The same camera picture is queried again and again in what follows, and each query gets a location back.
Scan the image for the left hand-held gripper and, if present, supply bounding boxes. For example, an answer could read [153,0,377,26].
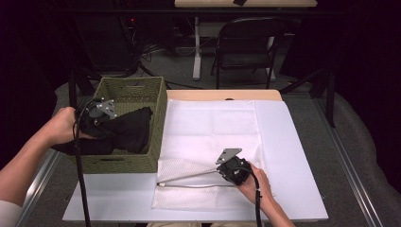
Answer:
[75,97,118,137]

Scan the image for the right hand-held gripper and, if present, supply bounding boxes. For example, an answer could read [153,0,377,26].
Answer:
[215,148,253,186]

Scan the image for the black cloth garment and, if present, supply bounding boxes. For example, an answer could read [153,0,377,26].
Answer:
[51,106,154,156]

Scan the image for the green woven basket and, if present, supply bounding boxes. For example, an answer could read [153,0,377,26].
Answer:
[64,76,168,175]

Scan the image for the white mesh laundry bag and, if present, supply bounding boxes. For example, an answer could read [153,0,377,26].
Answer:
[150,99,269,212]

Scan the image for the person's right hand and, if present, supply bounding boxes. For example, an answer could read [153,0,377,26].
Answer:
[235,161,276,206]

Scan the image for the person's left hand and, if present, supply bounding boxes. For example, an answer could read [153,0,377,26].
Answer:
[46,106,96,147]

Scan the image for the white board sheet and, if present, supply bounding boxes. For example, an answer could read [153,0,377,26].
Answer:
[61,99,329,221]

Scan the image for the angled black metal stand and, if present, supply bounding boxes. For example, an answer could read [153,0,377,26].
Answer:
[278,67,336,129]

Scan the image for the wooden desk with white legs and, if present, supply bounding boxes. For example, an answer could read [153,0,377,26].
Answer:
[174,0,318,81]

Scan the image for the black folding chair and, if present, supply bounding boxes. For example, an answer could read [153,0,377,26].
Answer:
[210,17,288,90]

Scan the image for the person's white sleeve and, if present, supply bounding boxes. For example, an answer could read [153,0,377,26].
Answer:
[0,199,24,227]

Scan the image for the black floor cables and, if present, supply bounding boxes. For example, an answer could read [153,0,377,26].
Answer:
[119,15,202,91]

